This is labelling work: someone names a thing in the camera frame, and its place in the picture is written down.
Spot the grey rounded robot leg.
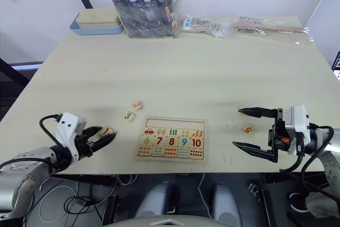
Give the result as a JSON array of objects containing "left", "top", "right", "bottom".
[
  {"left": 134, "top": 182, "right": 179, "bottom": 219},
  {"left": 210, "top": 182, "right": 243, "bottom": 227}
]

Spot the red number 7 tile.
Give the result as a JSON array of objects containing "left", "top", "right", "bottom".
[{"left": 153, "top": 136, "right": 167, "bottom": 148}]

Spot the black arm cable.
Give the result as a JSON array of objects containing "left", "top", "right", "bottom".
[
  {"left": 39, "top": 114, "right": 65, "bottom": 149},
  {"left": 279, "top": 122, "right": 336, "bottom": 173}
]

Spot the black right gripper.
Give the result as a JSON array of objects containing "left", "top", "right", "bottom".
[{"left": 232, "top": 107, "right": 305, "bottom": 164}]

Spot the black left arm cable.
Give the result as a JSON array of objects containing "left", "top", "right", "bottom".
[{"left": 39, "top": 114, "right": 65, "bottom": 149}]

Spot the black floor cable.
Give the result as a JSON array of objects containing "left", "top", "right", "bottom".
[{"left": 63, "top": 180, "right": 107, "bottom": 227}]

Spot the clear bag of dark items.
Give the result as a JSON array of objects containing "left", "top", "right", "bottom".
[{"left": 110, "top": 0, "right": 183, "bottom": 39}]

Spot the blue number 9 tile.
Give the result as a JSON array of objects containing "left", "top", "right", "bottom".
[{"left": 178, "top": 137, "right": 191, "bottom": 149}]

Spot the red number 8 tile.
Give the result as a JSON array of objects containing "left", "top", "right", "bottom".
[{"left": 166, "top": 136, "right": 179, "bottom": 148}]

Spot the beige rectangular box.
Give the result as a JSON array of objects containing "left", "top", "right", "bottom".
[{"left": 75, "top": 8, "right": 120, "bottom": 29}]

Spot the grey robot torso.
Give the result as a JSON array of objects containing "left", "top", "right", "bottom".
[{"left": 103, "top": 214, "right": 222, "bottom": 227}]

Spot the white floor cable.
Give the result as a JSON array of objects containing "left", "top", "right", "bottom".
[{"left": 38, "top": 173, "right": 139, "bottom": 225}]

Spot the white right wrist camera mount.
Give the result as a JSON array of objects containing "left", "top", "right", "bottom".
[{"left": 282, "top": 103, "right": 311, "bottom": 156}]

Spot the red number 10 tile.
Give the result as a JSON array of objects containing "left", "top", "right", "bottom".
[{"left": 190, "top": 137, "right": 204, "bottom": 149}]

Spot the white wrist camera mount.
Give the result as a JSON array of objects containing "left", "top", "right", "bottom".
[
  {"left": 55, "top": 112, "right": 89, "bottom": 162},
  {"left": 282, "top": 103, "right": 311, "bottom": 156}
]

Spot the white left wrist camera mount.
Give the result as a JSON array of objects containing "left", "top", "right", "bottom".
[{"left": 55, "top": 112, "right": 89, "bottom": 162}]

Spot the clear bag with wooden stick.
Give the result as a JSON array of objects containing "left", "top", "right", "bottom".
[{"left": 233, "top": 15, "right": 316, "bottom": 46}]

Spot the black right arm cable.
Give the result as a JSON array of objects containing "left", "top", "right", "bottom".
[{"left": 279, "top": 122, "right": 336, "bottom": 173}]

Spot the white crumpled cloth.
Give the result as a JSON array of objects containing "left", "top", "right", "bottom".
[{"left": 304, "top": 191, "right": 340, "bottom": 218}]

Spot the wooden number puzzle board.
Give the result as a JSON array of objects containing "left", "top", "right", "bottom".
[{"left": 135, "top": 116, "right": 209, "bottom": 162}]

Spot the small clear bag of tiles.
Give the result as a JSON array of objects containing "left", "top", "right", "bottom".
[{"left": 182, "top": 14, "right": 232, "bottom": 38}]

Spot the light blue tray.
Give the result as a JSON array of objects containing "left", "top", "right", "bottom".
[{"left": 69, "top": 12, "right": 124, "bottom": 36}]

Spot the wooden number 3 tile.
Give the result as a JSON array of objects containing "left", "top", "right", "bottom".
[{"left": 122, "top": 110, "right": 137, "bottom": 122}]

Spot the wooden number 2 tile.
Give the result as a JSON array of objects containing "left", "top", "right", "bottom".
[{"left": 131, "top": 100, "right": 145, "bottom": 112}]

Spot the dark side furniture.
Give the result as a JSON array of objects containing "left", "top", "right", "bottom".
[{"left": 0, "top": 56, "right": 44, "bottom": 123}]

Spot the wooden number 1 tile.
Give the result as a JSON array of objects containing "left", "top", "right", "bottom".
[{"left": 96, "top": 125, "right": 115, "bottom": 139}]

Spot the black box under table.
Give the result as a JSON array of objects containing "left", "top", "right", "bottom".
[{"left": 101, "top": 194, "right": 123, "bottom": 225}]

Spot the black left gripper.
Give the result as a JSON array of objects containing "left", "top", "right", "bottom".
[{"left": 74, "top": 127, "right": 118, "bottom": 160}]

